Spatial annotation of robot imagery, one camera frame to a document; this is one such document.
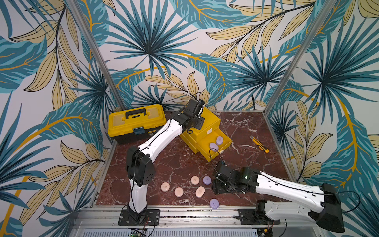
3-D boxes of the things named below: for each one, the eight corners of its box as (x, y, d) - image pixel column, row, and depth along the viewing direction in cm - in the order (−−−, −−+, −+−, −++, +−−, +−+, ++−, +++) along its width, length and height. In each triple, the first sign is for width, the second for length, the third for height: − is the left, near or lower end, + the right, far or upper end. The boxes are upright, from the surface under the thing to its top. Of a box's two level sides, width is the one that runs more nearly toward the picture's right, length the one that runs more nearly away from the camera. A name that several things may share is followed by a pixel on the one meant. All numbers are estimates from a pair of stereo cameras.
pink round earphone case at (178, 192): (174, 197, 82) (174, 196, 80) (175, 188, 84) (174, 187, 83) (183, 197, 82) (183, 196, 80) (183, 188, 84) (183, 187, 83)
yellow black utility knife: (265, 154, 99) (267, 153, 97) (248, 137, 107) (249, 136, 106) (269, 152, 100) (270, 150, 98) (251, 136, 108) (252, 134, 107)
